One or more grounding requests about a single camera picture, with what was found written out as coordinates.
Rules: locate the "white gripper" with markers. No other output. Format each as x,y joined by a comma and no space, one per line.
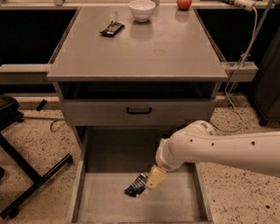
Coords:
165,161

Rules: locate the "blue rxbar blueberry bar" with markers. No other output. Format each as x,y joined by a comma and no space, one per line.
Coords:
138,186

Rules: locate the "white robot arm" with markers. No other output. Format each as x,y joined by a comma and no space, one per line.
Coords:
198,142

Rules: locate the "open grey middle drawer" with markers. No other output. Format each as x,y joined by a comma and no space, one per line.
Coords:
111,159

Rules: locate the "closed grey top drawer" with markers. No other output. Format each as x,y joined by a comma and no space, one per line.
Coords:
109,112

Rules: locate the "grey drawer cabinet counter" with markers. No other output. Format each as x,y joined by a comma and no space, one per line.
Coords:
168,57

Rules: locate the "dark snack bar wrapper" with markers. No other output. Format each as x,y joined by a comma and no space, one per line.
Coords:
112,29

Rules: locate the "black office chair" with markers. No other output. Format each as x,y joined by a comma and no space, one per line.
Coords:
10,113

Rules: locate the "white ceramic bowl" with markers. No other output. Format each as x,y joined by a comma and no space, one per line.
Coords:
142,10

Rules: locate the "red apple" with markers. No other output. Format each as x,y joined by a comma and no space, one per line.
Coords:
183,4

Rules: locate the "black drawer handle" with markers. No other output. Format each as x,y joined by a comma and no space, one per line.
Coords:
138,111

